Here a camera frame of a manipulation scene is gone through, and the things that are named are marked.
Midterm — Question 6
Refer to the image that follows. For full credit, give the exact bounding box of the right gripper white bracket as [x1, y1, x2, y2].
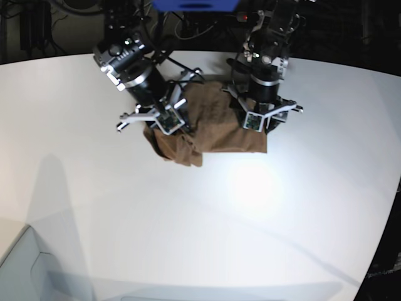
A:
[117, 68, 202, 135]

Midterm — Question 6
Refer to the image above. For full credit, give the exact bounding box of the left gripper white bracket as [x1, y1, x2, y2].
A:
[221, 84, 303, 134]

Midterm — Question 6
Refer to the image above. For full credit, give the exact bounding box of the brown t-shirt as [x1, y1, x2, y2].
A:
[143, 82, 267, 167]

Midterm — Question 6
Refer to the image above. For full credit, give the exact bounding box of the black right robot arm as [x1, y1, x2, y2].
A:
[93, 1, 204, 135]

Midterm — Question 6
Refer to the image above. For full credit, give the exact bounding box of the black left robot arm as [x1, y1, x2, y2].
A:
[222, 1, 303, 134]

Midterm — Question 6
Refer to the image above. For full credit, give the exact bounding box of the blue box at table edge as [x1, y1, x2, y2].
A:
[152, 0, 239, 12]

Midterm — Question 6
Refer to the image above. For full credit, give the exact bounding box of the black equipment on floor left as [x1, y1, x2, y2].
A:
[19, 1, 51, 53]

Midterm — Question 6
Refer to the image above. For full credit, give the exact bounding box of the white bin at table corner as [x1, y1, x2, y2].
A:
[1, 226, 96, 300]

